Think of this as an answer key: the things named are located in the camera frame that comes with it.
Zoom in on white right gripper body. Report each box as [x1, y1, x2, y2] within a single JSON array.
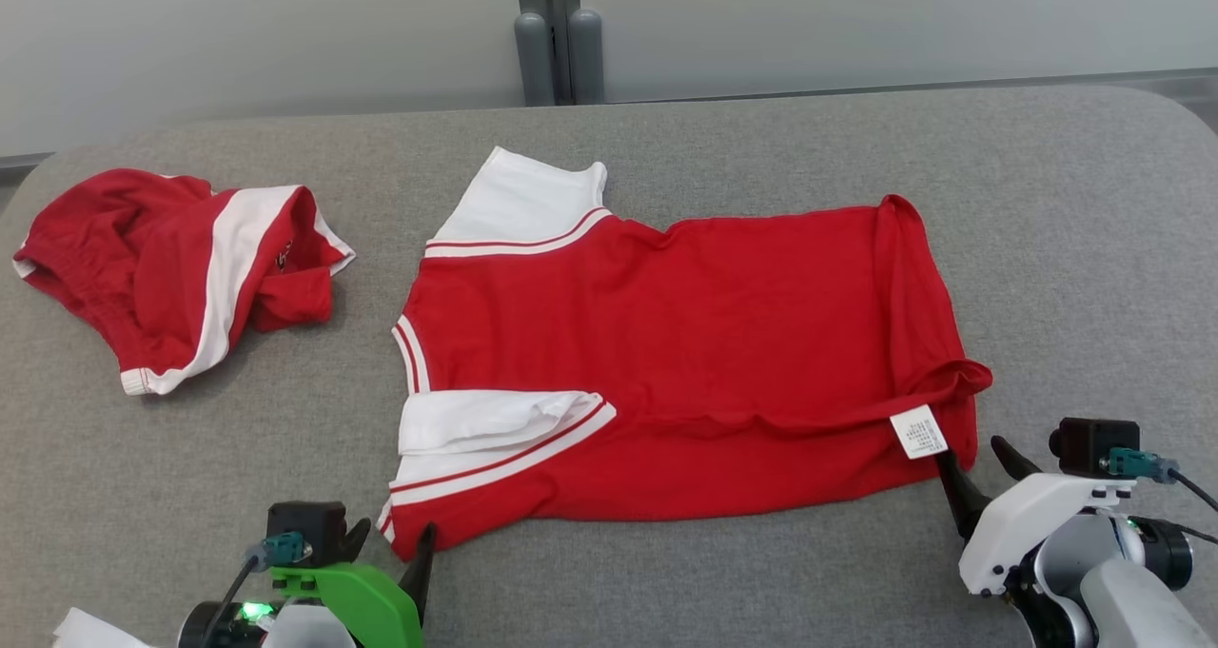
[[958, 473, 1138, 597]]

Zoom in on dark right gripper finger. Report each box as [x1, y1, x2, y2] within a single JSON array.
[[991, 436, 1044, 482], [935, 450, 992, 541]]

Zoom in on camera cable teal plug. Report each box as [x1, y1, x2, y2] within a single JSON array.
[[203, 532, 312, 630], [1102, 448, 1218, 514]]

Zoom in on red white sports shirt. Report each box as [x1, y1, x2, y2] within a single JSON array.
[[378, 147, 993, 563]]

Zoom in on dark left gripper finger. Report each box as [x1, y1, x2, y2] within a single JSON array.
[[398, 522, 439, 625], [338, 518, 372, 565]]

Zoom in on left camera cable teal plug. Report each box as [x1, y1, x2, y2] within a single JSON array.
[[203, 532, 312, 630]]

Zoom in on white crumpled cloth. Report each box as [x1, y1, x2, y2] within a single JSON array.
[[52, 607, 153, 648]]

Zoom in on grey cylindrical post foot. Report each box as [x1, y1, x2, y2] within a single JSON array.
[[567, 8, 605, 105], [515, 12, 557, 108]]

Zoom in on right camera cable teal plug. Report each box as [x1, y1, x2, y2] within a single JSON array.
[[1102, 448, 1218, 514]]

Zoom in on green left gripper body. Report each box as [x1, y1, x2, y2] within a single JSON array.
[[269, 562, 424, 648]]

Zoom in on red white sports shorts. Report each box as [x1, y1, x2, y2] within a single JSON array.
[[11, 167, 357, 397]]

